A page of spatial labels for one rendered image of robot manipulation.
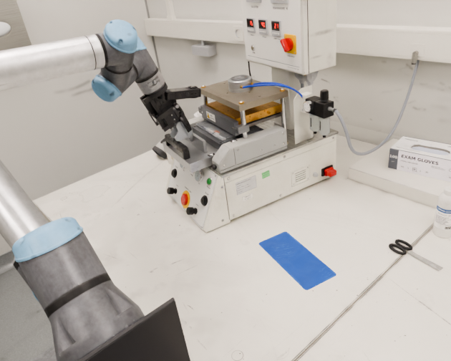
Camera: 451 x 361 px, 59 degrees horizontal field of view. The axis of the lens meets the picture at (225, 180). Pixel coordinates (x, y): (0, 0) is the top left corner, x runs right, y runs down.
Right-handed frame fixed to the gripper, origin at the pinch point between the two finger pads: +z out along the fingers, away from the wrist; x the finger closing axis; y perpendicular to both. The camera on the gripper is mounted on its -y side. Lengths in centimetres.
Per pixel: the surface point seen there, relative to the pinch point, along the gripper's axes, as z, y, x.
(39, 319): 70, 102, -70
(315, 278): 26, 3, 52
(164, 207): 19.6, 20.3, -6.6
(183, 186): 15.6, 10.9, -3.5
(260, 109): 1.9, -21.3, 9.5
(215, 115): -0.8, -10.5, -0.1
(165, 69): 27, -41, -145
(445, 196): 27, -37, 59
